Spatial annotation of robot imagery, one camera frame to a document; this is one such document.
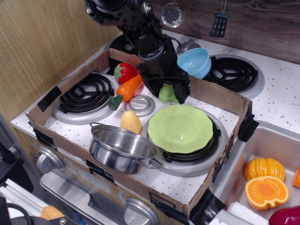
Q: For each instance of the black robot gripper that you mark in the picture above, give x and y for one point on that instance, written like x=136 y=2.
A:
x=160 y=66

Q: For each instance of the green toy broccoli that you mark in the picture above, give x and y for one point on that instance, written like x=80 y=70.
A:
x=166 y=94

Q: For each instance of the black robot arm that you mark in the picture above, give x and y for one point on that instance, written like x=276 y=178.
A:
x=143 y=31

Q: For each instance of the stainless steel pot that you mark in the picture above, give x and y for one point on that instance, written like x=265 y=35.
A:
x=122 y=150

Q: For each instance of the silver centre stove knob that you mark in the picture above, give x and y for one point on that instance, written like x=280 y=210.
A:
x=141 y=105

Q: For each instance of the silver stove knob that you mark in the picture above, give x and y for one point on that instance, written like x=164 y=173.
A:
x=186 y=46
x=141 y=105

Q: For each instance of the light blue plastic bowl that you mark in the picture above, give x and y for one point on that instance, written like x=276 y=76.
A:
x=196 y=62

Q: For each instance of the orange toy carrot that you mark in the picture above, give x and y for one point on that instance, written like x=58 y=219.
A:
x=125 y=92

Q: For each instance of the light green plastic plate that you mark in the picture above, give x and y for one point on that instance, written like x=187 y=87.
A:
x=180 y=129

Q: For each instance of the red toy strawberry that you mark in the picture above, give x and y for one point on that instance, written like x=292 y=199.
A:
x=123 y=72

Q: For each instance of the silver back stove knob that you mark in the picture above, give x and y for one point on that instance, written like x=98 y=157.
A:
x=186 y=46

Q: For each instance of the yellow toy corn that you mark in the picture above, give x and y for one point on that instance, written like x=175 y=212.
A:
x=131 y=122

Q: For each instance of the back left black burner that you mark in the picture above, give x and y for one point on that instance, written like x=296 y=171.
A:
x=122 y=44

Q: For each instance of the black burner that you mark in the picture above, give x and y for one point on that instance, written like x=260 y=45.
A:
x=232 y=73
x=89 y=94
x=122 y=44
x=198 y=155

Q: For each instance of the back right black burner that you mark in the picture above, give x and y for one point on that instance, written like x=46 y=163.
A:
x=232 y=73

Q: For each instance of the brown cardboard fence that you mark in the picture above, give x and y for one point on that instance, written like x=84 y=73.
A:
x=169 y=208

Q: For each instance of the front right black burner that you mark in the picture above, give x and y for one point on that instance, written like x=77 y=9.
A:
x=198 y=155

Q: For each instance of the hanging silver strainer ladle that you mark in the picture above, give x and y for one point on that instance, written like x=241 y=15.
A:
x=172 y=15

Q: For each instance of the front left black burner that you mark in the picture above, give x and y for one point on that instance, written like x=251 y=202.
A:
x=89 y=94

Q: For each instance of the hanging silver slotted spatula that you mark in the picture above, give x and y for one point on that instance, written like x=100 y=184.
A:
x=219 y=24

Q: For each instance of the silver toy sink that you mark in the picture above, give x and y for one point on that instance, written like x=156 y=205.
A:
x=267 y=141

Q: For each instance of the orange toy pumpkin half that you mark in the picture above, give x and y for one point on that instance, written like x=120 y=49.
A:
x=264 y=167

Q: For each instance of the right silver oven knob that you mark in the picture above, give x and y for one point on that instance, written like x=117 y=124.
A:
x=138 y=213

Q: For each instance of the silver oven knob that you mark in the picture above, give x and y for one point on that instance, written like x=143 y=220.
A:
x=48 y=161
x=138 y=213

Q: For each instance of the left silver oven knob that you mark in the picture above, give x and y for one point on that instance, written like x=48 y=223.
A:
x=48 y=161

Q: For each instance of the cut orange pumpkin half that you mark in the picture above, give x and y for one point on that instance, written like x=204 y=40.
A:
x=266 y=192

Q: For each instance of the orange toy piece at edge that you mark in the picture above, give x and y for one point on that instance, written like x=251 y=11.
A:
x=296 y=178

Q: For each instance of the orange toy below stove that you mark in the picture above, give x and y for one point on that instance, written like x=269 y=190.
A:
x=50 y=213

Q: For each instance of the dark red toy pepper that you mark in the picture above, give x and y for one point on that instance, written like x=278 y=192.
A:
x=286 y=216

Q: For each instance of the silver oven door handle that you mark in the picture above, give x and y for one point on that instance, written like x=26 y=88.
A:
x=94 y=208

